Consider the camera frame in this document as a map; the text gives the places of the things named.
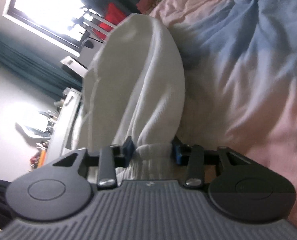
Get red cloth on stand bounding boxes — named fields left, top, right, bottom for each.
left=94, top=2, right=127, bottom=33

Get white panel heater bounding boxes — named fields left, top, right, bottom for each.
left=61, top=56, right=88, bottom=80

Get teal curtain left panel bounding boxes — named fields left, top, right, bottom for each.
left=0, top=33, right=82, bottom=99

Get vanity mirror with light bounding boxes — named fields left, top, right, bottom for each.
left=16, top=112, right=52, bottom=140

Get dark framed window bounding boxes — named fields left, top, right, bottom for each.
left=6, top=0, right=88, bottom=56

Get orange box on desk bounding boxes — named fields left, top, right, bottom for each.
left=37, top=149, right=46, bottom=168

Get white vanity desk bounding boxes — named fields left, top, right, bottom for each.
left=44, top=88, right=81, bottom=165

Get pastel tie-dye bed quilt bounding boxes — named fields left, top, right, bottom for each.
left=151, top=0, right=297, bottom=226

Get white garment steamer stand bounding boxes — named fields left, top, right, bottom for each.
left=68, top=5, right=116, bottom=45

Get white zip-up jacket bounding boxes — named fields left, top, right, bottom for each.
left=75, top=14, right=185, bottom=181

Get pink garment in pile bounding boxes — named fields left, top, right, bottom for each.
left=136, top=0, right=154, bottom=14

